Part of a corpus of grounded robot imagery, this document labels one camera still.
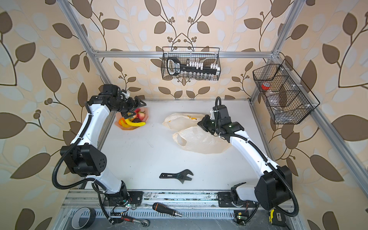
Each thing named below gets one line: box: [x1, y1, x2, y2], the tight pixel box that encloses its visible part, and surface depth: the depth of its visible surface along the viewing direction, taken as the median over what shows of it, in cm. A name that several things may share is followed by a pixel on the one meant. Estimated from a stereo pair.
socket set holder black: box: [166, 56, 221, 76], surface depth 84 cm
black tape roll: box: [70, 207, 96, 230], surface depth 69 cm
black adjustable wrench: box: [159, 169, 194, 184], surface depth 84 cm
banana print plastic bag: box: [162, 113, 232, 155], surface depth 80 cm
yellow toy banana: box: [125, 118, 147, 127], surface depth 101 cm
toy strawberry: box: [137, 110, 146, 122], surface depth 107 cm
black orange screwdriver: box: [152, 202, 183, 218], surface depth 71 cm
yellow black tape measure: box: [268, 208, 287, 227], surface depth 68 cm
